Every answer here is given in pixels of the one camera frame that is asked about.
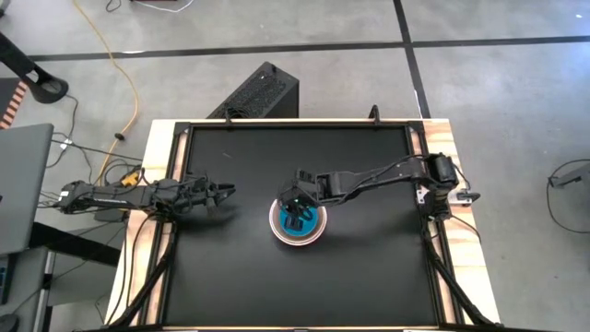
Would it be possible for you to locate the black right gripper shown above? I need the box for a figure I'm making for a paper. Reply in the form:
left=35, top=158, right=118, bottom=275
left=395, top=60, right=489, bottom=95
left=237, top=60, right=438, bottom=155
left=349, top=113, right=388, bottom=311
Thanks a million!
left=277, top=169, right=330, bottom=232

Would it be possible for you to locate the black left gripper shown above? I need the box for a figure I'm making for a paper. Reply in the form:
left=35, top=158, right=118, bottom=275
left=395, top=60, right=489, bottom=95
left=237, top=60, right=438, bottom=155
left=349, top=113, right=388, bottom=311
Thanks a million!
left=183, top=176, right=237, bottom=217

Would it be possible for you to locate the orange bowl with blue inside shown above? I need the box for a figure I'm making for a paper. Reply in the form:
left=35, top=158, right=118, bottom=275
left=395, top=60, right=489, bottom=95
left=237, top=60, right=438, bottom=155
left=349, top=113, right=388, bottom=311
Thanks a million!
left=279, top=205, right=318, bottom=237

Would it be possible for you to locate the pink bowl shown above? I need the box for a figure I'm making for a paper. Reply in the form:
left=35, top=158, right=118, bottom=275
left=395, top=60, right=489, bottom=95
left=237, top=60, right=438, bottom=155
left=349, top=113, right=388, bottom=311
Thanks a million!
left=272, top=202, right=325, bottom=244

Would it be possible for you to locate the large white bowl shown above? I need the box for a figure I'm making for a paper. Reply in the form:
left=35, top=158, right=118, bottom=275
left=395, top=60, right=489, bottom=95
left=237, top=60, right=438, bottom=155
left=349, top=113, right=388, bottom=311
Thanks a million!
left=268, top=198, right=329, bottom=247

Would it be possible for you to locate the light wooden table board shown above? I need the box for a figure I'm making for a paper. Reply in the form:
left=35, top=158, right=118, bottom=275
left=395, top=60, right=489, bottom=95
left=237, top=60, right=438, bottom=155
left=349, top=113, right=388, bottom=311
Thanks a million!
left=104, top=118, right=502, bottom=331

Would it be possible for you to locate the black computer tower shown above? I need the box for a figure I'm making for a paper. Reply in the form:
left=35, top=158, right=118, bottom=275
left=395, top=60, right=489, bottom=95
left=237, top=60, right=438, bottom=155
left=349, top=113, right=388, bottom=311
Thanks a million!
left=206, top=61, right=301, bottom=121

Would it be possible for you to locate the grey side cabinet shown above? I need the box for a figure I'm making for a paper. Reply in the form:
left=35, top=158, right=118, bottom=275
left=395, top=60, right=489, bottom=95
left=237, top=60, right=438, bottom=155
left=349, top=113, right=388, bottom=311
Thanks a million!
left=0, top=245, right=126, bottom=332

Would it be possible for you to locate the grey flat panel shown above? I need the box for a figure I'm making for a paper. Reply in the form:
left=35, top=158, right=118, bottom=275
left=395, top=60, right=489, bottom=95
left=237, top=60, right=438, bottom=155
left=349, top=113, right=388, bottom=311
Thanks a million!
left=0, top=123, right=55, bottom=256

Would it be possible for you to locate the orange black striped mat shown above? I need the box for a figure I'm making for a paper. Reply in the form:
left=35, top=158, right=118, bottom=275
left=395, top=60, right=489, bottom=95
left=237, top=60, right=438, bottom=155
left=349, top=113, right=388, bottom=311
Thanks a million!
left=0, top=79, right=30, bottom=131

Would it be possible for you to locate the black diagonal frame strut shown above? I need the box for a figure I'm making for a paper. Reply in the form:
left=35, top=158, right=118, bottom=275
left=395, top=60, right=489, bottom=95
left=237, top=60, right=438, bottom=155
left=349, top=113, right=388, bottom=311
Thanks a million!
left=108, top=219, right=179, bottom=329
left=421, top=228, right=497, bottom=328

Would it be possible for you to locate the yellow cable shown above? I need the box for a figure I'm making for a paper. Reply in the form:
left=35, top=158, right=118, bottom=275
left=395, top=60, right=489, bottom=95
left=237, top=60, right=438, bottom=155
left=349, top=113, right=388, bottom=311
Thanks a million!
left=72, top=0, right=140, bottom=185

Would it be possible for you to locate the white cable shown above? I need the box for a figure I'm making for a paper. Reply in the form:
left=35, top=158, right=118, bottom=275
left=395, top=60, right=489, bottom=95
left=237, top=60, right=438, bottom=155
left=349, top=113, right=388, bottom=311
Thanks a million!
left=132, top=0, right=195, bottom=14

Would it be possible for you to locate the black looped floor cable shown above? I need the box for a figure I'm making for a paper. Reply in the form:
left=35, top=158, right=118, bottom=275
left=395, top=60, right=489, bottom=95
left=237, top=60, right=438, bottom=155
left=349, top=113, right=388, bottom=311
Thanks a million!
left=546, top=158, right=590, bottom=235

